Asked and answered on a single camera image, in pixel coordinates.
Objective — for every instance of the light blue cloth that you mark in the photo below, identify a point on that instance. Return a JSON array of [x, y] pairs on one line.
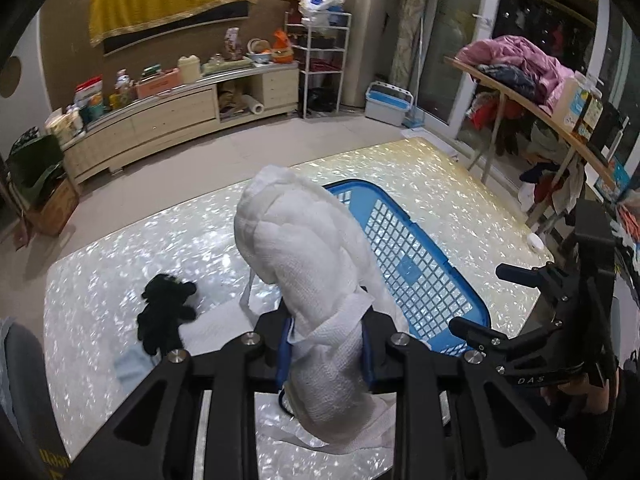
[[135, 367]]

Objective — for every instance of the long wooden table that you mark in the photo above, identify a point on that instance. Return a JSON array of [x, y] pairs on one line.
[[525, 99]]

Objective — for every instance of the beige standing air conditioner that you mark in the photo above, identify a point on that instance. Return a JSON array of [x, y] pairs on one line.
[[367, 35]]

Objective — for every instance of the red and white packet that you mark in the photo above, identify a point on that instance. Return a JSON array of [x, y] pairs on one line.
[[89, 92]]

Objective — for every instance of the patterned curtain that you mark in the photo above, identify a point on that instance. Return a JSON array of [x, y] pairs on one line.
[[415, 20]]

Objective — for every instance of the black cloth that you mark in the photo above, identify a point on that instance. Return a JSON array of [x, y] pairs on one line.
[[165, 310]]

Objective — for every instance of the white paper roll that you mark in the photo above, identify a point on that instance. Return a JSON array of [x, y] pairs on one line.
[[255, 104]]

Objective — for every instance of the dark box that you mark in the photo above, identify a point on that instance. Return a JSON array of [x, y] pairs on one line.
[[610, 130]]

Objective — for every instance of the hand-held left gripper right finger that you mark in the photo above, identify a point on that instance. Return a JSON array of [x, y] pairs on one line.
[[369, 360]]

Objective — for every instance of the beige television cabinet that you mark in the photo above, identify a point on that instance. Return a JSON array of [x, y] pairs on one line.
[[150, 120]]

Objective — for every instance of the mop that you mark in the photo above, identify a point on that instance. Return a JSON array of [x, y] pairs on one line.
[[414, 120]]

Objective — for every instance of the amber bottle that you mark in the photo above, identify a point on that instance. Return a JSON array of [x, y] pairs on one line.
[[590, 117]]

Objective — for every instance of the person's right hand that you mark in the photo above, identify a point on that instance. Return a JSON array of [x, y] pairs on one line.
[[597, 400]]

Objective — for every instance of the pile of clothes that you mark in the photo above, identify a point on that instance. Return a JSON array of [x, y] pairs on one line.
[[545, 180]]

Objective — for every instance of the orange bag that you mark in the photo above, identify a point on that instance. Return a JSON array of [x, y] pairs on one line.
[[282, 45]]

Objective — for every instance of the white towel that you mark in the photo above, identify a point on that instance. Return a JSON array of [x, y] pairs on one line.
[[300, 240]]

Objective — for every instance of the black television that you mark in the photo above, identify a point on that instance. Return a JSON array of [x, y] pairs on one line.
[[220, 12]]

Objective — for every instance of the blue and white storage bin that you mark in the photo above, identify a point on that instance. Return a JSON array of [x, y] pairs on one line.
[[385, 107]]

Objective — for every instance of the person's grey-clad leg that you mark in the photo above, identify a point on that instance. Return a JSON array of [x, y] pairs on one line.
[[20, 385]]

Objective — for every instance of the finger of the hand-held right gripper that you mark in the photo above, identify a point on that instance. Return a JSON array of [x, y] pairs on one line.
[[480, 337], [520, 274]]

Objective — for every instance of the blue plastic basket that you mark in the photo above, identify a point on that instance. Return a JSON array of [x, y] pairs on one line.
[[411, 267]]

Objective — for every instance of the pink clothing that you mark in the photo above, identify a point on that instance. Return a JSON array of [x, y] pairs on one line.
[[520, 55]]

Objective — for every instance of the black bag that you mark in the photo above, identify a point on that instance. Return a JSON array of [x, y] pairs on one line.
[[37, 165]]

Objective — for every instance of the white plastic jug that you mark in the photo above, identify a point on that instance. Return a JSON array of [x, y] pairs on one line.
[[567, 102]]

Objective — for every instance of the small white round object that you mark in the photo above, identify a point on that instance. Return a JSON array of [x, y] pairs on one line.
[[537, 242]]

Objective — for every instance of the cream jar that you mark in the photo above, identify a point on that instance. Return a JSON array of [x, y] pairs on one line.
[[189, 70]]

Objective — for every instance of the white metal rack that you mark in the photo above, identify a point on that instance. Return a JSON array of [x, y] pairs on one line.
[[320, 49]]

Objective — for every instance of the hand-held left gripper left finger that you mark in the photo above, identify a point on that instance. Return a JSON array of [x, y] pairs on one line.
[[281, 360]]

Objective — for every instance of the pink box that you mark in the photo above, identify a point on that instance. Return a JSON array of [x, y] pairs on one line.
[[157, 85]]

